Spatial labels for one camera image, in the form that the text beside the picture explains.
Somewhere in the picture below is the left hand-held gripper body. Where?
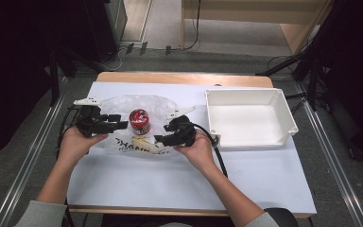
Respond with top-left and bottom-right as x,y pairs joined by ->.
73,96 -> 102,138

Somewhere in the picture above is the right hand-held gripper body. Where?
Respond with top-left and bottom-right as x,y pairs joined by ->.
165,106 -> 198,148

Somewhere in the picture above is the pale yellow object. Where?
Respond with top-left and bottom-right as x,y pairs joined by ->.
131,135 -> 162,155

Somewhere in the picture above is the clear printed plastic bag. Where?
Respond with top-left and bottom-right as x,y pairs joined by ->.
100,94 -> 179,159

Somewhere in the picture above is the red soda can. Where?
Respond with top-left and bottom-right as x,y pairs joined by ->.
129,108 -> 151,136

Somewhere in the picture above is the person's right hand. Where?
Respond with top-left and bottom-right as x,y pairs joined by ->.
173,129 -> 217,173

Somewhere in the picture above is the person's left hand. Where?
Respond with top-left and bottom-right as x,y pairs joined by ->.
58,126 -> 110,165

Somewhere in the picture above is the white table cover sheet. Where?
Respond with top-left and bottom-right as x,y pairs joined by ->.
66,81 -> 318,216

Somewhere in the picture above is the wooden table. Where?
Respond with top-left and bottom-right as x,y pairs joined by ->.
68,71 -> 317,219

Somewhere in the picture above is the black metal stand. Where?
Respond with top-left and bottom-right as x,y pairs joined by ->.
47,46 -> 77,107

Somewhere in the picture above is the white plastic bin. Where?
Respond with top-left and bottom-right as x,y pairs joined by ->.
204,87 -> 300,149

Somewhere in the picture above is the black cabinet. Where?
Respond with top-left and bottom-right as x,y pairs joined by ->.
83,0 -> 129,62

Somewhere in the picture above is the black curtain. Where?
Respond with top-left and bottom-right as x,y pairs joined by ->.
308,0 -> 363,165
0,0 -> 88,165

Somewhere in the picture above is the person's grey sweater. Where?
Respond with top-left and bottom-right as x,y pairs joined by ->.
13,200 -> 280,227

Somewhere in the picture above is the black tripod stand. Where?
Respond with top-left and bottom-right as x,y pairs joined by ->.
256,44 -> 334,112

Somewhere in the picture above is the light wooden desk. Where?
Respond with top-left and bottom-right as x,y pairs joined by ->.
180,0 -> 334,56

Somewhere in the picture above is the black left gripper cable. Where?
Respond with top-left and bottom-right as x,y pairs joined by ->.
56,104 -> 80,227

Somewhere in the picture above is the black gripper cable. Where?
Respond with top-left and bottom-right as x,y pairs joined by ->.
192,122 -> 230,178
56,104 -> 80,227

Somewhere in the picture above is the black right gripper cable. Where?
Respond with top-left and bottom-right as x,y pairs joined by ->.
192,122 -> 230,178

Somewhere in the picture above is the white floor cable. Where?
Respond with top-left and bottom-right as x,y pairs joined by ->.
98,45 -> 124,72

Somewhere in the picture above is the metal floor rail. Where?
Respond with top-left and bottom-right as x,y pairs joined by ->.
294,79 -> 363,227
0,93 -> 68,227

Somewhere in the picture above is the black hanging cable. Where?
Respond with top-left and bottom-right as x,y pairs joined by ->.
183,0 -> 202,51

